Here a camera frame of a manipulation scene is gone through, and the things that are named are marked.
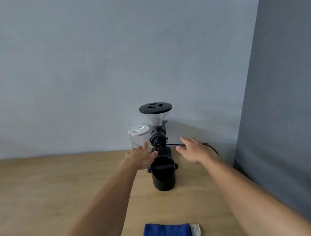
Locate person's left hand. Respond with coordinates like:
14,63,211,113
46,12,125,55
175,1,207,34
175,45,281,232
121,142,158,171

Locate person's right hand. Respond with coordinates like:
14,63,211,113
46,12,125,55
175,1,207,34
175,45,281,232
176,136,214,165

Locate black knock box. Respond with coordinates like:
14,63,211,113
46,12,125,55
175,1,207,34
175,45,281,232
146,156,179,191

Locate blue cloth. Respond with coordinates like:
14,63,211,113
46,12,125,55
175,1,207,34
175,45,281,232
144,223,201,236

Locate person's left forearm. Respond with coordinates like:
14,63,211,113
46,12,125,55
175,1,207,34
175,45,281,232
65,164,146,236

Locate person's right forearm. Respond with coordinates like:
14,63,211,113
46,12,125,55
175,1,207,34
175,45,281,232
204,155,311,236

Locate clear jar with white lid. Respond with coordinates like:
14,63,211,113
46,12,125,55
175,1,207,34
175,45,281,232
128,124,150,152

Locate black coffee grinder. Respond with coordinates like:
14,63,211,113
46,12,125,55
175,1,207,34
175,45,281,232
139,102,172,162

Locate black power cable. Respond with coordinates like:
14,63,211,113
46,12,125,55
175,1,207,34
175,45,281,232
167,142,219,156

